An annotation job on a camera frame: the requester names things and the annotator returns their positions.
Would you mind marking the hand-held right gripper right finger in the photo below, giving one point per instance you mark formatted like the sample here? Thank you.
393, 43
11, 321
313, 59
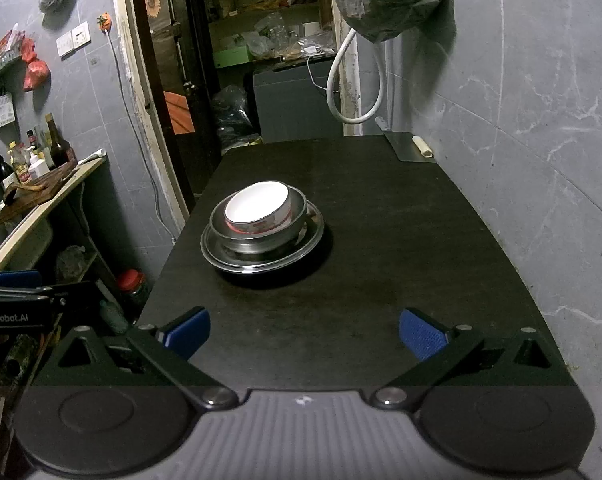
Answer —
423, 335

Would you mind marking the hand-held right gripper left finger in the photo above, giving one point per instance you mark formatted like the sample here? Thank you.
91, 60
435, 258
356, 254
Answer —
188, 332

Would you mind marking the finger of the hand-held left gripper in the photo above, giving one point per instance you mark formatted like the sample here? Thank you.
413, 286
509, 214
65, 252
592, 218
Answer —
21, 279
73, 295

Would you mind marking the medium steel plate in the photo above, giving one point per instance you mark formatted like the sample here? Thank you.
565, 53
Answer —
241, 259

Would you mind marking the large steel plate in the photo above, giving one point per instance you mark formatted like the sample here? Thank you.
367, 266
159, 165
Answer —
261, 270

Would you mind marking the steel bowl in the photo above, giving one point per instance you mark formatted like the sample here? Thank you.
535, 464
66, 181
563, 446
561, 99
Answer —
261, 243

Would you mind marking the white patterned bowl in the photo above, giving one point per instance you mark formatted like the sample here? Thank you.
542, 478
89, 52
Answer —
258, 204

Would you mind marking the small steel plate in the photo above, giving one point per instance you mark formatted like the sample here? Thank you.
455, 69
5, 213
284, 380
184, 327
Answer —
312, 217

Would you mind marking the dark lumpy sack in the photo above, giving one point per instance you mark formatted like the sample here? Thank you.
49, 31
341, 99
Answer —
73, 262

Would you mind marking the green bottle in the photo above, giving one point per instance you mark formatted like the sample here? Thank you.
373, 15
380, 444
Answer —
112, 316

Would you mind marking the red lid jar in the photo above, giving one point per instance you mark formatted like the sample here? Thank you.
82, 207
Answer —
133, 287

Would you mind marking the wooden side counter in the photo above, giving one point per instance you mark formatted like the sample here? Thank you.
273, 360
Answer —
46, 212

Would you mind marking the wooden cutting board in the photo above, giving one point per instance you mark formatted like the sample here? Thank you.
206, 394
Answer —
36, 189

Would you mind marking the dark pump bottle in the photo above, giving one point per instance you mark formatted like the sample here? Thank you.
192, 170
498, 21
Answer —
3, 174

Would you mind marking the small white bottle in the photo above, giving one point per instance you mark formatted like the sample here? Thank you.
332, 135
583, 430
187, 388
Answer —
37, 167

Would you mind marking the bottle with yellow cap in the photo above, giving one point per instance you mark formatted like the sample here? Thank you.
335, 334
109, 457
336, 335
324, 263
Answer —
16, 162

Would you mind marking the dark bottle red cap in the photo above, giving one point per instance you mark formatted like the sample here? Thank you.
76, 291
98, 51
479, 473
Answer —
32, 144

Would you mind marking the tall dark sauce bottle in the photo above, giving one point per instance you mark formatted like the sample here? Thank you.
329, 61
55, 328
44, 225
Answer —
57, 147

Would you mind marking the white rolled cloth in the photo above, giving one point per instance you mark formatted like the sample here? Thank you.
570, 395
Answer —
91, 156

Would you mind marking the red plastic bag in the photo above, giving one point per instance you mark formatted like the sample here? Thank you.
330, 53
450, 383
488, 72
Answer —
37, 75
28, 50

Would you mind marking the orange sheet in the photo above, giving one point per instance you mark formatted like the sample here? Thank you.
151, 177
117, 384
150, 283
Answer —
177, 112

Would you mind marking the grey cabinet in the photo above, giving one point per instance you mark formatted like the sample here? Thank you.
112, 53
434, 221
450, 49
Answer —
296, 107

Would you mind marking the dark door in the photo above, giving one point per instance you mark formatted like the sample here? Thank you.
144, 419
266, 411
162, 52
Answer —
171, 60

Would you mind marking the green box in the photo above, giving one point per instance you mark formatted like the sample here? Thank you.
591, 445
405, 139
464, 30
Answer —
233, 56

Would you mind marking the sunflower sticker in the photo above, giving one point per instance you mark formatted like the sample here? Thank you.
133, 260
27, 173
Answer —
153, 2

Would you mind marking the cluttered wooden shelf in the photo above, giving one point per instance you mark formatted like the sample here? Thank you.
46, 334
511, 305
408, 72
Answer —
266, 5

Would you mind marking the white wall calendar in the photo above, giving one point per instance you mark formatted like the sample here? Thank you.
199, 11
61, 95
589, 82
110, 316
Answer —
3, 110

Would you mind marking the pale door frame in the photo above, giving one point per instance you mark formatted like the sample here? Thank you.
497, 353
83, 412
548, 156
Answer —
143, 110

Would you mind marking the wall rack with packets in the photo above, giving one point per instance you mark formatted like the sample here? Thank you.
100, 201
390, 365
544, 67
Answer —
3, 70

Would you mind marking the white wall switch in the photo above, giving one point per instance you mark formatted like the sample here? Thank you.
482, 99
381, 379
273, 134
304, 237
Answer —
73, 40

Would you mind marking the orange wall hook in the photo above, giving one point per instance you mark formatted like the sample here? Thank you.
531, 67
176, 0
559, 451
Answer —
104, 22

